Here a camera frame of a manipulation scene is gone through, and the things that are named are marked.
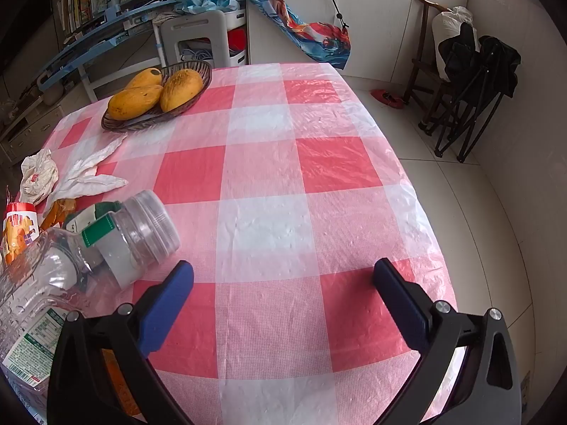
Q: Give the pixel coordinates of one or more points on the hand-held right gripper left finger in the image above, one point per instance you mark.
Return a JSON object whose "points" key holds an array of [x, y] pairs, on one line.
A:
{"points": [[166, 305]]}

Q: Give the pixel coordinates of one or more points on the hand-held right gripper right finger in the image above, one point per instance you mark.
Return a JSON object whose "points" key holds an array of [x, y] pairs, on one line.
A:
{"points": [[403, 305]]}

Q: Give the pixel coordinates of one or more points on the clear plastic jar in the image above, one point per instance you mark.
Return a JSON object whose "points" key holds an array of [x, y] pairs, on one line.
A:
{"points": [[146, 230]]}

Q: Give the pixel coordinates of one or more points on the clear plastic bottle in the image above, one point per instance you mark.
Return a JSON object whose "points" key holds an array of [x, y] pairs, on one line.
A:
{"points": [[35, 283]]}

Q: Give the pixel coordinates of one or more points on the white tissue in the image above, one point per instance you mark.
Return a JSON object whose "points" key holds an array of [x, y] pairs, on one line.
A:
{"points": [[88, 185], [95, 157]]}

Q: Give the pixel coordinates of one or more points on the red orange snack packet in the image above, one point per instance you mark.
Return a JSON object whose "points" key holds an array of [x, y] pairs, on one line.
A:
{"points": [[17, 230]]}

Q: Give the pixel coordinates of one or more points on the green plush with white label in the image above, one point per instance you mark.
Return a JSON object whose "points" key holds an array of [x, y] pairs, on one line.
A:
{"points": [[95, 209]]}

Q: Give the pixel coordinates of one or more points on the red white checked tablecloth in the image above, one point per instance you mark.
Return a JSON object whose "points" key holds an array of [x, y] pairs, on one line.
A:
{"points": [[265, 186]]}

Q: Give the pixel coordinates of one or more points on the flat white tissue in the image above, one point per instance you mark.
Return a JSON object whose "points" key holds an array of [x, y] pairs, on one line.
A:
{"points": [[95, 157]]}

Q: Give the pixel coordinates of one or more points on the crumpled white paper wrapper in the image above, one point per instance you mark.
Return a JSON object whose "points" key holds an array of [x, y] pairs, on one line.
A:
{"points": [[40, 177]]}

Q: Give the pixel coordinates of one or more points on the dark woven fruit basket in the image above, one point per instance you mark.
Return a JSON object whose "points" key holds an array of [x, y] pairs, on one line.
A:
{"points": [[133, 125]]}

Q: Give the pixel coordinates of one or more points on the large yellow mango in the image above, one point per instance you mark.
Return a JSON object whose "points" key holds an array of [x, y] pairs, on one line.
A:
{"points": [[133, 102]]}

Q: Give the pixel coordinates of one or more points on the red slipper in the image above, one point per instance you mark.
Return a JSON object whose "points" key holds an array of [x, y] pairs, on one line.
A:
{"points": [[385, 97]]}

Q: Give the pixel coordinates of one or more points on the brown-spotted yellow mango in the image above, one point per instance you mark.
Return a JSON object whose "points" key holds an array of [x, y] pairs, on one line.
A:
{"points": [[181, 88]]}

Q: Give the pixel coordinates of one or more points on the low white drawer cabinet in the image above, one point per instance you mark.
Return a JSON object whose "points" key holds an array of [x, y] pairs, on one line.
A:
{"points": [[31, 124]]}

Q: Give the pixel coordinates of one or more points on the smooth yellow mango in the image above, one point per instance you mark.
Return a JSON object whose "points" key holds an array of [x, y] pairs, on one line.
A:
{"points": [[144, 79]]}

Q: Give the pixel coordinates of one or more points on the dark wooden chair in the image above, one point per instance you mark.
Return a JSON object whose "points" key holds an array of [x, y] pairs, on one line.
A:
{"points": [[418, 71]]}

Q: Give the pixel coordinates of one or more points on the small pink round gadget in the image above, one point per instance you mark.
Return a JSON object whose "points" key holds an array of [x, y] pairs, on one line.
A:
{"points": [[53, 94]]}

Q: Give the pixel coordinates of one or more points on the black folding chair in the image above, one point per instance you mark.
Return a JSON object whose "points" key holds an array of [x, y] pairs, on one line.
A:
{"points": [[491, 62]]}

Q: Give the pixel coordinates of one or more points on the blue shelf with books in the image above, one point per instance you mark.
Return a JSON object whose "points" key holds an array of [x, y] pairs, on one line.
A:
{"points": [[88, 40]]}

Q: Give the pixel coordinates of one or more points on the grey plastic stool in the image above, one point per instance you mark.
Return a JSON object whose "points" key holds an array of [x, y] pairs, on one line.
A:
{"points": [[195, 24]]}

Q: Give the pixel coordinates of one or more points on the white stuffed bag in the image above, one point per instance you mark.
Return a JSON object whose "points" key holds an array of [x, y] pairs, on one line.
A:
{"points": [[447, 24]]}

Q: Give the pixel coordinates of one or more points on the colourful printed cloth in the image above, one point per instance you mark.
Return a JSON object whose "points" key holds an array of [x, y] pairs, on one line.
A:
{"points": [[310, 31]]}

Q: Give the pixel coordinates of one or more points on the white storage cart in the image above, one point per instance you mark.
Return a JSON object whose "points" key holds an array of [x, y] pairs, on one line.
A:
{"points": [[237, 17]]}

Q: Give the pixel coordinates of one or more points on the row of books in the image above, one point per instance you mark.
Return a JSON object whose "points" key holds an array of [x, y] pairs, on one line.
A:
{"points": [[75, 9]]}

